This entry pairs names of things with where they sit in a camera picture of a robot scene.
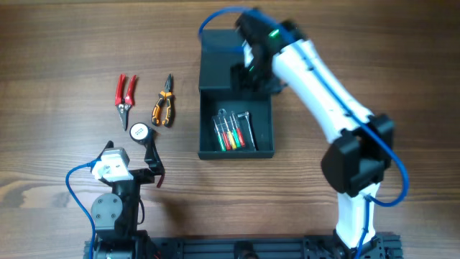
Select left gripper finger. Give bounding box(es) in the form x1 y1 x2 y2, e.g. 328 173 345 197
96 140 114 160
144 131 165 188

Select silver socket wrench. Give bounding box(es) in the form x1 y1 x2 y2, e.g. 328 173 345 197
237 112 258 151

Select clear case of screwdrivers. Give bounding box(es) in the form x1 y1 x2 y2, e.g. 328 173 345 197
212 109 247 152

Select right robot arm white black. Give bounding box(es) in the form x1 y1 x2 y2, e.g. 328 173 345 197
236 8 397 257

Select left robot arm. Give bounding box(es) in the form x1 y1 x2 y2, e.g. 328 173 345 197
83 129 165 259

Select round white black tape measure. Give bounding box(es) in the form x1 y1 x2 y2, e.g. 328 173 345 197
129 122 153 145

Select black open box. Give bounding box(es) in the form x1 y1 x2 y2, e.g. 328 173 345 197
198 29 275 160

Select orange black pliers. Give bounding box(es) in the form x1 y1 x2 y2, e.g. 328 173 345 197
152 73 175 127

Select blue left cable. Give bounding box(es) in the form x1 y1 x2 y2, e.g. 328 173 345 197
65 160 100 259

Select blue cable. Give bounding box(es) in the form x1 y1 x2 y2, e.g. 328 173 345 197
198 6 410 259
65 160 100 259

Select red handled snips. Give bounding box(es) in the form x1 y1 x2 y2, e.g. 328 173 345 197
114 74 137 131

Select blue right cable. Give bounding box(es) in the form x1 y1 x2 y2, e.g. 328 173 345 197
198 6 410 259

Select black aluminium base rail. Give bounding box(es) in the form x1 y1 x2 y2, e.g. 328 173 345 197
83 233 403 259

